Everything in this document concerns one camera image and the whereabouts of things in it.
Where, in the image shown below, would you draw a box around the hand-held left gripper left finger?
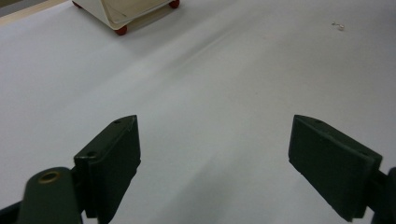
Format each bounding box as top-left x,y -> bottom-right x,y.
74,115 -> 142,224

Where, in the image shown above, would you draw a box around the cream jewelry box red feet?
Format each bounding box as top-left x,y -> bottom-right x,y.
72,0 -> 181,36

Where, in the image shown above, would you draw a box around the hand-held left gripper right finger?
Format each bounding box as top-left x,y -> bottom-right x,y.
288,114 -> 383,223

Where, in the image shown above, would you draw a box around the light wooden table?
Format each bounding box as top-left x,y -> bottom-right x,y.
0,0 -> 69,28

